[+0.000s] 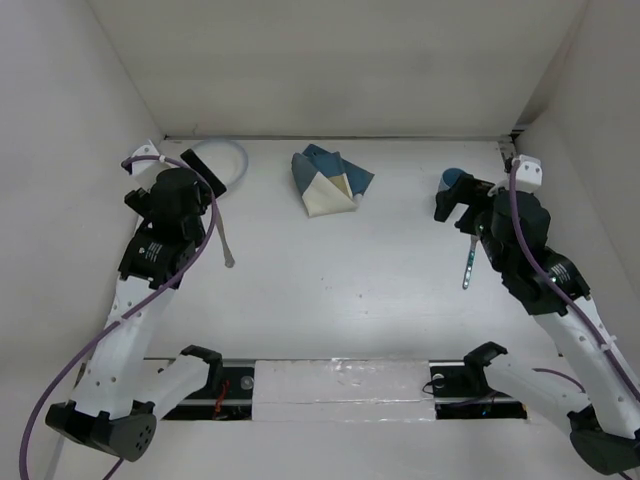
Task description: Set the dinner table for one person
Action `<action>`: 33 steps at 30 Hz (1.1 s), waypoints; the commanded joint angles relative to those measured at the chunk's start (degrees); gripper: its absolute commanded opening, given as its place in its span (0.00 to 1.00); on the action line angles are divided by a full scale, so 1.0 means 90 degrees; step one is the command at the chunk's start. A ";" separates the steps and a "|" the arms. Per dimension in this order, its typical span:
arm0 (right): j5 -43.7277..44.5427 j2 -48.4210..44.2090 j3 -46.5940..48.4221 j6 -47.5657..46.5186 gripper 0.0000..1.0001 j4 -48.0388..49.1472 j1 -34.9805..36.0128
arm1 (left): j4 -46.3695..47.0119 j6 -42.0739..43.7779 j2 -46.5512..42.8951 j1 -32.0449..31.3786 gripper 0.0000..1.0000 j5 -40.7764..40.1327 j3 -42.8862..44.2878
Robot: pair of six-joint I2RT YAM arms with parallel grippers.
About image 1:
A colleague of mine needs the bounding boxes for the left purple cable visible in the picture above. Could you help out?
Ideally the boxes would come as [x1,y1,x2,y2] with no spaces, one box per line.
[18,155,224,480]

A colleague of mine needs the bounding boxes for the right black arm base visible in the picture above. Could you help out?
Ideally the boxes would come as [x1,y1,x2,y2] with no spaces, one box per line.
[422,365,528,420]

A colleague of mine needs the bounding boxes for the white blue-rimmed plate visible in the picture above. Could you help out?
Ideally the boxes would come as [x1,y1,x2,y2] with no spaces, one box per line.
[191,139,249,192]

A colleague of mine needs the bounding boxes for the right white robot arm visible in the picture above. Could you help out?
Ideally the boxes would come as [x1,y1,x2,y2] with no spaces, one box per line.
[434,174,639,477]

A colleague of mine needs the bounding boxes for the silver fork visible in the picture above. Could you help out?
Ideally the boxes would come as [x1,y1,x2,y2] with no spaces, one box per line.
[462,236,478,290]

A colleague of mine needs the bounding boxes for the silver knife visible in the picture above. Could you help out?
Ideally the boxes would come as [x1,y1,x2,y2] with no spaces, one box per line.
[215,212,235,269]

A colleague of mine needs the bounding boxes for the blue cup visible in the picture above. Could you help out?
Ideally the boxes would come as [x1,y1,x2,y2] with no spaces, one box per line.
[438,167,465,192]

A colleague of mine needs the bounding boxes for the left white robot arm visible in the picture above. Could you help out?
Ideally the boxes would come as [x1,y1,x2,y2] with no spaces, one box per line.
[45,150,226,462]

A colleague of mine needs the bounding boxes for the blue beige cloth placemat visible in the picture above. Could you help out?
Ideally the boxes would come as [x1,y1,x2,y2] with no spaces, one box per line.
[291,144,375,218]

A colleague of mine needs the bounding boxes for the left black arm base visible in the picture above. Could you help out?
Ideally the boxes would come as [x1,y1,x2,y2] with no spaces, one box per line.
[163,363,255,421]

